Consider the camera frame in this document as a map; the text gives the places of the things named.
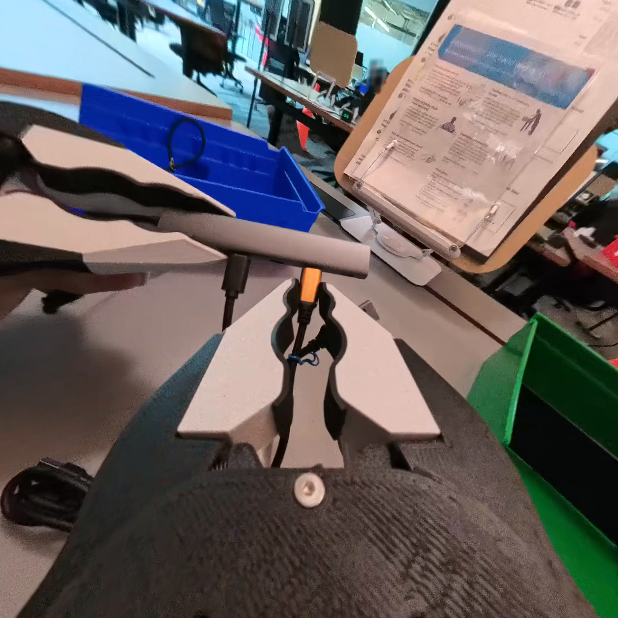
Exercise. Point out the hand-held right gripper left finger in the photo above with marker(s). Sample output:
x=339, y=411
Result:
x=231, y=381

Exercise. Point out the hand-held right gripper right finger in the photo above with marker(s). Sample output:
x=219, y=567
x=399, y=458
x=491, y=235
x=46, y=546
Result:
x=381, y=386

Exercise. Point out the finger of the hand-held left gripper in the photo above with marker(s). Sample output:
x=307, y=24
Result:
x=96, y=241
x=120, y=161

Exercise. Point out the green plastic bin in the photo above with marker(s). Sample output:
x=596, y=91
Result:
x=492, y=381

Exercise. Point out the grey USB hub bar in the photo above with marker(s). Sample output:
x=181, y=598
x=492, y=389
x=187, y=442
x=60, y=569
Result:
x=289, y=246

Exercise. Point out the wood-edged background desk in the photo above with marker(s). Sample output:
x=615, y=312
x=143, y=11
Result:
x=96, y=72

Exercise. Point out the wooden background desk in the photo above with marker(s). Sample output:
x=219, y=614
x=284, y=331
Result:
x=299, y=96

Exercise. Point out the person's left hand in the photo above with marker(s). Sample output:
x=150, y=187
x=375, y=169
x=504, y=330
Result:
x=58, y=285

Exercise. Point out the blue plastic bin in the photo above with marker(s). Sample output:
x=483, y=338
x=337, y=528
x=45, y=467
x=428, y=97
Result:
x=231, y=159

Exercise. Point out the black office chair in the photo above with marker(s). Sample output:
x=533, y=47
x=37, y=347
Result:
x=217, y=53

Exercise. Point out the orange traffic cone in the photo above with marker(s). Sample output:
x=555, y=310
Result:
x=302, y=137

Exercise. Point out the dark flat tablet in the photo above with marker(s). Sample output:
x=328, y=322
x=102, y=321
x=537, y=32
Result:
x=338, y=207

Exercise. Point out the brown cardboard sheet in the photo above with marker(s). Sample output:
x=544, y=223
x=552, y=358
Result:
x=333, y=53

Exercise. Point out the wooden document stand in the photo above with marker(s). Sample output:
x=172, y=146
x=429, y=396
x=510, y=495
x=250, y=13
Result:
x=364, y=120

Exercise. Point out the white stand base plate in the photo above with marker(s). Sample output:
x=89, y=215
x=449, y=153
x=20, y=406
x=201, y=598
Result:
x=410, y=265

